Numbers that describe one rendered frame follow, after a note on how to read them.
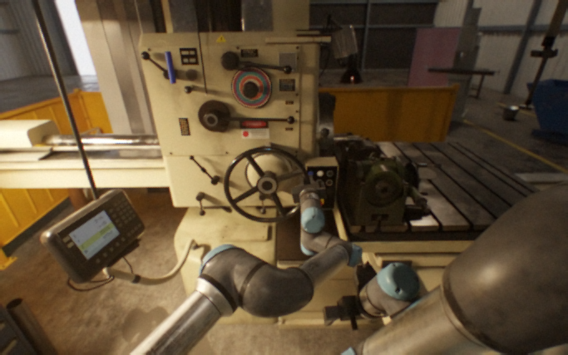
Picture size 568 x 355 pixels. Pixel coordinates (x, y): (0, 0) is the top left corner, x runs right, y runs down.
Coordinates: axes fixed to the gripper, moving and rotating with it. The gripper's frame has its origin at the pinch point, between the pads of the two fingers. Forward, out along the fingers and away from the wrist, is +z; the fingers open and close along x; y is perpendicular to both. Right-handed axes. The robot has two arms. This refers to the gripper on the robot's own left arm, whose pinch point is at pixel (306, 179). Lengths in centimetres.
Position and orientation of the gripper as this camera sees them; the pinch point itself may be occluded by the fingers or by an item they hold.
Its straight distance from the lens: 120.7
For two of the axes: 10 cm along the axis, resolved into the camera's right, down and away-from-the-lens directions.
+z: 0.0, -4.6, 8.9
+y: -2.0, -8.7, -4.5
